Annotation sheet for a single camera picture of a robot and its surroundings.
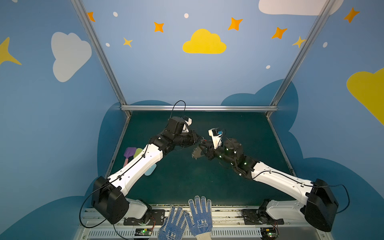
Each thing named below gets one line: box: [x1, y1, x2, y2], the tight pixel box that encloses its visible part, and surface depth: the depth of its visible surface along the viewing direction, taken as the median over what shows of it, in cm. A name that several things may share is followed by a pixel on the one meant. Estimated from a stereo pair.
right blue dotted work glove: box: [184, 195, 213, 240], surface depth 75 cm
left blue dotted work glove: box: [158, 205, 189, 240], surface depth 72 cm
